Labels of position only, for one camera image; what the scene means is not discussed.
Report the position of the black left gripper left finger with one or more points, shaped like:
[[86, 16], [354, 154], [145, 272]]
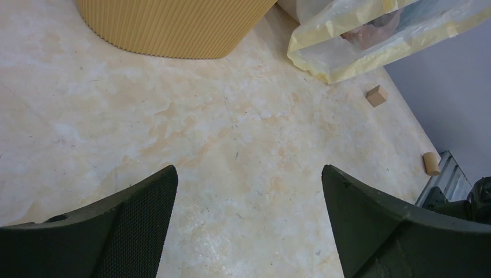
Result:
[[121, 235]]

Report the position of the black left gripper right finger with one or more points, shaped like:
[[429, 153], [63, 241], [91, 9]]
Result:
[[379, 235]]

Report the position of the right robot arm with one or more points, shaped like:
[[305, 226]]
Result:
[[475, 208]]

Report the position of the yellow plastic trash bin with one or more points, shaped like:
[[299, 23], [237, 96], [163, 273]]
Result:
[[175, 29]]

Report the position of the wooden cylinder block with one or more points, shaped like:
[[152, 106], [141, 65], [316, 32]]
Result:
[[431, 163]]

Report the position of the wooden cube block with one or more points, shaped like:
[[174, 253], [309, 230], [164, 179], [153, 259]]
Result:
[[377, 96]]

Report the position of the large yellow translucent bag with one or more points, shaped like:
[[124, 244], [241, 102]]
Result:
[[338, 40]]

